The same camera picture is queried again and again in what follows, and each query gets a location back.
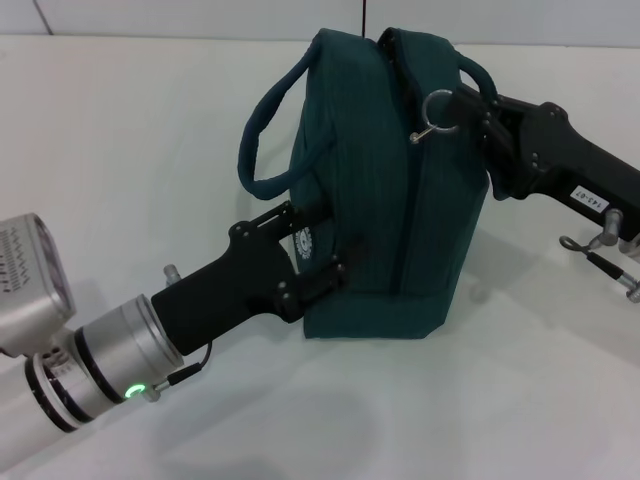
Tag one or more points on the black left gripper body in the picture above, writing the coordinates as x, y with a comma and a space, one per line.
230, 290

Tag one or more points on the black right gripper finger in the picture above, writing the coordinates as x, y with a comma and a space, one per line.
475, 107
502, 150

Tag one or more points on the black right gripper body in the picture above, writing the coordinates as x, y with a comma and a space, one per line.
560, 155

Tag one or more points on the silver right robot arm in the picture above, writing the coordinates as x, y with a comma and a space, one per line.
612, 227

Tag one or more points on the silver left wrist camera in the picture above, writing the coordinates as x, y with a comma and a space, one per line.
30, 270

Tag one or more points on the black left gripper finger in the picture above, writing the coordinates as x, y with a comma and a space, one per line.
325, 280
270, 222

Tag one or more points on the dark blue insulated lunch bag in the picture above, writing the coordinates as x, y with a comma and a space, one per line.
380, 225

